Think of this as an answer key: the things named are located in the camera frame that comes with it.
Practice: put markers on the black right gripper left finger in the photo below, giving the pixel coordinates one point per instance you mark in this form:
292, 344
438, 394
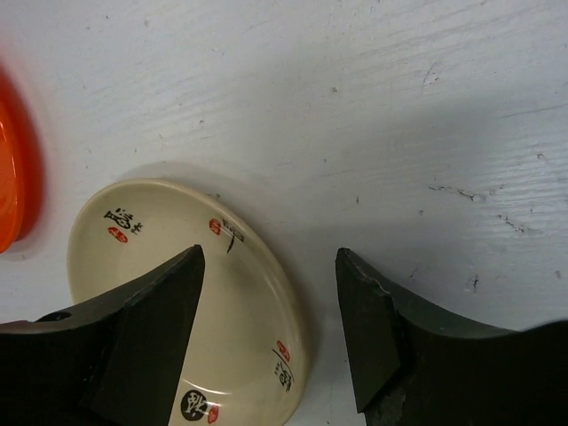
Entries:
115, 359

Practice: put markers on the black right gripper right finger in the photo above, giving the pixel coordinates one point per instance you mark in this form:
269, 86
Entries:
413, 362

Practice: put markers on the cream floral plate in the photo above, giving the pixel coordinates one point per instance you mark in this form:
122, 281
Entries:
248, 357

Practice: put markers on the orange glossy plate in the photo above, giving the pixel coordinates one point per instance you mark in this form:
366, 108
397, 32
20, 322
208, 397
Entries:
22, 170

